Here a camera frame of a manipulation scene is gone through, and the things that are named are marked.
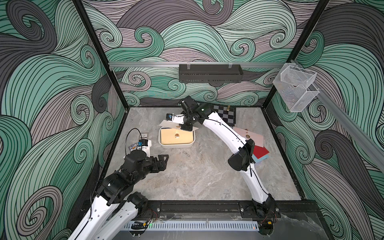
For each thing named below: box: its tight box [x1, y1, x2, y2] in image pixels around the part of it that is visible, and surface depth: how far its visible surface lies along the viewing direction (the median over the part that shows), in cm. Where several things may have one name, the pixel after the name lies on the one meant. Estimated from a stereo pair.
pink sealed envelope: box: [233, 126, 264, 148], surface depth 105 cm
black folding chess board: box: [212, 105, 236, 130], surface depth 113 cm
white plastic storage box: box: [158, 127, 178, 149], surface depth 97 cm
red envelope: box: [253, 145, 270, 159], surface depth 97 cm
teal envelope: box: [251, 153, 269, 163], surface depth 92 cm
